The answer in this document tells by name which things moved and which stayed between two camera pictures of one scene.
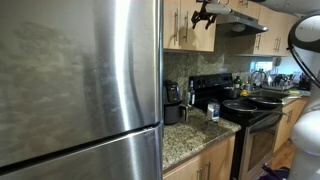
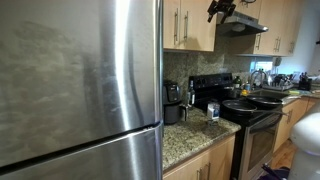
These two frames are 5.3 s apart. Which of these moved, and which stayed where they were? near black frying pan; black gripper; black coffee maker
Moved: black gripper
Stayed: near black frying pan; black coffee maker
